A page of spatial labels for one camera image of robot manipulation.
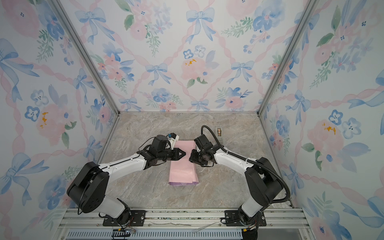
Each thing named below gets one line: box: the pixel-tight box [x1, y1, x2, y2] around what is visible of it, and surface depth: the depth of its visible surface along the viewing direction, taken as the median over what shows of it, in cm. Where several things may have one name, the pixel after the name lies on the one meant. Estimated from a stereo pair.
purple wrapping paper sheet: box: [168, 140, 199, 186], surface depth 85 cm
